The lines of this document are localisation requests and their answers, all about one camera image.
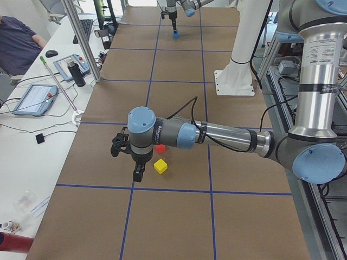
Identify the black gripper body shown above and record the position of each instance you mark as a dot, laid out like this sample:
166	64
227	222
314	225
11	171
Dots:
172	14
140	158

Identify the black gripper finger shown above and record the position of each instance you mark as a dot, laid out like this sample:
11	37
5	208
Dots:
138	172
174	25

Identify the red block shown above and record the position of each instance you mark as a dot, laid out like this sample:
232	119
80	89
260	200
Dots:
160	148

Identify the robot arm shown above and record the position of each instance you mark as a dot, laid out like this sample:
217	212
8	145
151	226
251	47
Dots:
309	148
188	6

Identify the yellow block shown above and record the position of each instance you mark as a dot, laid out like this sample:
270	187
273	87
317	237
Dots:
160	166

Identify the white hook clamp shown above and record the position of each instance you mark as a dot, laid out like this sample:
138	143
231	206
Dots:
75	115

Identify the black keyboard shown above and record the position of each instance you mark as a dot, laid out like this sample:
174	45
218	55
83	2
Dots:
87	25

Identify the small black square pad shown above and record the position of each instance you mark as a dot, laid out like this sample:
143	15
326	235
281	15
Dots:
40	138

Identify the black water bottle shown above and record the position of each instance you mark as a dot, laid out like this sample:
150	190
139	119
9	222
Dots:
75	72

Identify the clear plastic bag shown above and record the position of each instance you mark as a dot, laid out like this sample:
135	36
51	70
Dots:
24	202

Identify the near teach pendant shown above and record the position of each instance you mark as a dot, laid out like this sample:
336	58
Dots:
37	99

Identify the teach pendant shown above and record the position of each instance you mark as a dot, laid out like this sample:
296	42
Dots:
63	64
37	99

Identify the far teach pendant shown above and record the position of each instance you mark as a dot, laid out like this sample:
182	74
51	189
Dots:
63	64

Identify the black computer mouse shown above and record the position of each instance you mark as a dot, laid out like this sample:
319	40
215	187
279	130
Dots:
51	53

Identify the long pink rod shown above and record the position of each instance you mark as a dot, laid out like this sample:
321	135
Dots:
58	84

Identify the red cylinder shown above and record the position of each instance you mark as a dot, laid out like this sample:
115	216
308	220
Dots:
15	243

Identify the seated person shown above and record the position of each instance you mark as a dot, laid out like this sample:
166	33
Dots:
20	46

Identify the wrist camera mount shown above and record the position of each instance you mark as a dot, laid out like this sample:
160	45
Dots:
120	143
164	13

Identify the white pedestal column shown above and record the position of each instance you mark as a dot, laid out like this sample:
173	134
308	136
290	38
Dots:
236	78

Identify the aluminium frame post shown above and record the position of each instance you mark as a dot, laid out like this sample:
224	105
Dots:
82	39

